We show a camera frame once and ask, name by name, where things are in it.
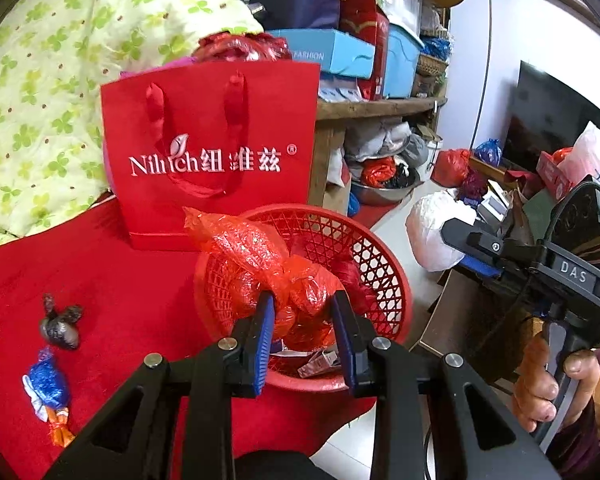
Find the blue white dotted pack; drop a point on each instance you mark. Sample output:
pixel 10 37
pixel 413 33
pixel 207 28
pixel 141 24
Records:
pixel 340 91

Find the green clover print quilt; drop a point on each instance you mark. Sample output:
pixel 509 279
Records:
pixel 55 85

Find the blue plastic bag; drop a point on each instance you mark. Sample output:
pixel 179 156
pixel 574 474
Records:
pixel 354 205
pixel 487 152

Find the pink white plastic bag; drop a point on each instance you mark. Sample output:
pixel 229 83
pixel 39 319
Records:
pixel 590 160

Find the shiny red foil bag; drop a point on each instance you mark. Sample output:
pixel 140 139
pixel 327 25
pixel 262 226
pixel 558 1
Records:
pixel 240 47

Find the small black plastic bag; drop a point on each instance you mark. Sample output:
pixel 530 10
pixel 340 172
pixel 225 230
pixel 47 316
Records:
pixel 404 174

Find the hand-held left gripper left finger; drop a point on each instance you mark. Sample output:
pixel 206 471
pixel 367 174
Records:
pixel 266 350

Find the brown cardboard board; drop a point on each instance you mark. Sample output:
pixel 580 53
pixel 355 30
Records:
pixel 470 320

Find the person's right hand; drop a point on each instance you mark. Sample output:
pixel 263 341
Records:
pixel 535 390

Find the red gift box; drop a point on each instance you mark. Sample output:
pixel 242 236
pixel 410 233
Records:
pixel 360 15

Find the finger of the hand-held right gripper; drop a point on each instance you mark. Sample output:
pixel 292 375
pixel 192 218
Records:
pixel 482 266
pixel 480 242

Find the orange red plastic bag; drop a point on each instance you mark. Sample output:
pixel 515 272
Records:
pixel 377 170

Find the white red tube packet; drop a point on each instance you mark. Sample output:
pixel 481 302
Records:
pixel 320 364

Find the red floor mat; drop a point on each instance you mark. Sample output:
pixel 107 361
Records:
pixel 375 216

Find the metal basin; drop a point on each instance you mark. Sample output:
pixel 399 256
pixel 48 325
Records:
pixel 380 194

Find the large white plastic bag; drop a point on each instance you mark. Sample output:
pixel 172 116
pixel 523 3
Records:
pixel 430 230

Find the red blanket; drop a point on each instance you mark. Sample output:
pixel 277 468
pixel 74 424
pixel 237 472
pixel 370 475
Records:
pixel 130 300

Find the red plastic mesh basket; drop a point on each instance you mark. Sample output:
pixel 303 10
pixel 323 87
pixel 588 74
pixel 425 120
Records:
pixel 380 280

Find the black knotted plastic bag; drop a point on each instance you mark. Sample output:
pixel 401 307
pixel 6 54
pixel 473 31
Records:
pixel 60 332

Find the black television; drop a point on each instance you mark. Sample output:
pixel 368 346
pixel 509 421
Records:
pixel 555 110

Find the old wooden table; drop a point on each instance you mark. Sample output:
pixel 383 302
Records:
pixel 370 107

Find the blue foil wrapper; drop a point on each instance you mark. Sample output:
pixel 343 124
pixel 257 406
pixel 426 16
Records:
pixel 47 385

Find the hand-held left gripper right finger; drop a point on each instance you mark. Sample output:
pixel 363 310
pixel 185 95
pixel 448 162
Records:
pixel 344 350

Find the grey white bundled bags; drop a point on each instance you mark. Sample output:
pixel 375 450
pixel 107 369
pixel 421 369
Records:
pixel 380 137

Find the blue plastic storage bin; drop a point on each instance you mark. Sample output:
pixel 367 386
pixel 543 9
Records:
pixel 400 60

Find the orange candy wrapper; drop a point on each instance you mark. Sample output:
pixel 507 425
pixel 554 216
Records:
pixel 60 427

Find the light blue cardboard box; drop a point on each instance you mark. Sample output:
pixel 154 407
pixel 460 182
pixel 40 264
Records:
pixel 340 52

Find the red paper gift bag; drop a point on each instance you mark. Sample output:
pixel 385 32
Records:
pixel 205 120

